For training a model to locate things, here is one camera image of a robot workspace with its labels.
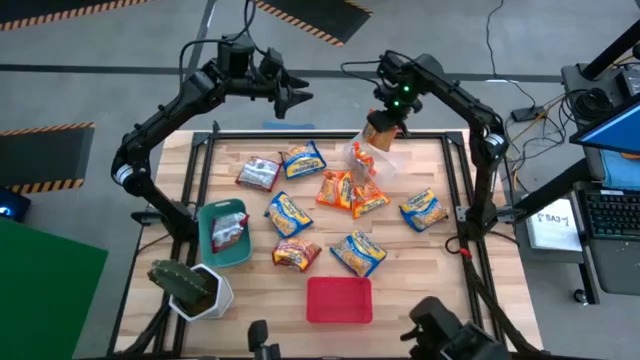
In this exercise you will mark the green cactus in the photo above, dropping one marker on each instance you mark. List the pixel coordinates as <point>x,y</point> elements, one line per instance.
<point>177,281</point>

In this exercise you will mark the blue cloth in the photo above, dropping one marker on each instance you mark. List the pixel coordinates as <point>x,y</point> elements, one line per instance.
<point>620,170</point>

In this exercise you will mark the silver metal bracket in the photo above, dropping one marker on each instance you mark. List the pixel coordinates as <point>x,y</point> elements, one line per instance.
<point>462,214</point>

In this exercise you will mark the black device with blue light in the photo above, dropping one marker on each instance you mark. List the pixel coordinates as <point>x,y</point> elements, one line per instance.
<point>12,205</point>

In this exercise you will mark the black gantry pole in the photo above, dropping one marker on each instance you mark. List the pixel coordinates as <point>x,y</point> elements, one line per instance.
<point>612,50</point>

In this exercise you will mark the black workstation desk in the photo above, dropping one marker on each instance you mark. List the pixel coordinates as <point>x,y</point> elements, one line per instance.
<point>572,80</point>

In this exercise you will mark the thick black rig strut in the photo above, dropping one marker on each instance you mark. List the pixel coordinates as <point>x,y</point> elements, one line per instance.
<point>550,189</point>

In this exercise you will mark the white hexagonal plant pot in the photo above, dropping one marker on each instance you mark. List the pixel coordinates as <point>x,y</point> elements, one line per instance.
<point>222,300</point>

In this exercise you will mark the red Maruchan ramen packet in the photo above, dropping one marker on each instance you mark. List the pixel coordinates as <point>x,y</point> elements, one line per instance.
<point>258,173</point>
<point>296,253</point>
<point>227,231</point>

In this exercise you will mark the blue Maruchan ramen packet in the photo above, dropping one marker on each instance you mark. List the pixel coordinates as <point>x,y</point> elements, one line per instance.
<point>288,214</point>
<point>303,160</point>
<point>358,252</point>
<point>423,210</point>

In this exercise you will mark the computer keyboard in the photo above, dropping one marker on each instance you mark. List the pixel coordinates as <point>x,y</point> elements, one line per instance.
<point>612,215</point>

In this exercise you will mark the orange Maruchan ramen packet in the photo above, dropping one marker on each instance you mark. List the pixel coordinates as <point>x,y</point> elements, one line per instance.
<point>332,189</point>
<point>369,197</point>
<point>380,140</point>

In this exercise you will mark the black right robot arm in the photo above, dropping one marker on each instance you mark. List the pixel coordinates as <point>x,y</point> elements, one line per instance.
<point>460,105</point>

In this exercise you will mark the hazard-striped black floor mat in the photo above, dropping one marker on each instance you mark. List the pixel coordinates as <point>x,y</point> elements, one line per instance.
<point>50,10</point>
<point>40,155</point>
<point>320,12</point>

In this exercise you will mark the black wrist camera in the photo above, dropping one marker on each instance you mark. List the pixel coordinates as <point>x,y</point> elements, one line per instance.
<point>271,61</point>

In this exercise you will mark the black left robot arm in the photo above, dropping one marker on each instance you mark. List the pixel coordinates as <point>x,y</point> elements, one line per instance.
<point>165,115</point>

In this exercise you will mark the black aluminium table frame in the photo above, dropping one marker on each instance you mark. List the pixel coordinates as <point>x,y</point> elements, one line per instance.
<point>325,135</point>

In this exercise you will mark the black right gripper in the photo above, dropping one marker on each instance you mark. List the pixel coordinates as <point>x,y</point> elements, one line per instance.
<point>384,121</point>

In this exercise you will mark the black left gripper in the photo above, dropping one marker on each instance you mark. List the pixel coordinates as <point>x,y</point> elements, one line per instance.
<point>269,86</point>

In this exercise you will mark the white paper label sheet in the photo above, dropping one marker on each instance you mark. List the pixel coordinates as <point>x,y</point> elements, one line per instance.
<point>552,227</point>

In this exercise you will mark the black caster wheel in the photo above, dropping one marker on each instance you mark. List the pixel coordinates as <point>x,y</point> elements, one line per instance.
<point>580,296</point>

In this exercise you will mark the teal plastic bin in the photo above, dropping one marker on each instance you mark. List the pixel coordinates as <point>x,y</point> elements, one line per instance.
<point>207,250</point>

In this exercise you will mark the clear plastic bin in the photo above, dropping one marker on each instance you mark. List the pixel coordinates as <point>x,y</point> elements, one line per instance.
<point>362,157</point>
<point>387,167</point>

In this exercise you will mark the blue tape strip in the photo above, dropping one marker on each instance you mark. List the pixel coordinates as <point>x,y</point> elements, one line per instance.
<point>289,125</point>

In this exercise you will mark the red translucent plastic bin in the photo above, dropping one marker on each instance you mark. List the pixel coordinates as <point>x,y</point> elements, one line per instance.
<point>340,300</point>

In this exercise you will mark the black power strip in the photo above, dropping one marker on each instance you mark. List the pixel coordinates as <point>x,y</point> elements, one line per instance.
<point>527,114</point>

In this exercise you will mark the black table-level camera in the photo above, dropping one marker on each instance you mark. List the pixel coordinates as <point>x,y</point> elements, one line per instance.
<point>260,337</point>

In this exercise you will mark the blue-screen monitor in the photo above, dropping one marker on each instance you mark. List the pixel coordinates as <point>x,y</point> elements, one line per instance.
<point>610,132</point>

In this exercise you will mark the green panel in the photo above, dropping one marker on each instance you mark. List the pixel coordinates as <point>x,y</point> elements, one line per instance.
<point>45,290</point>

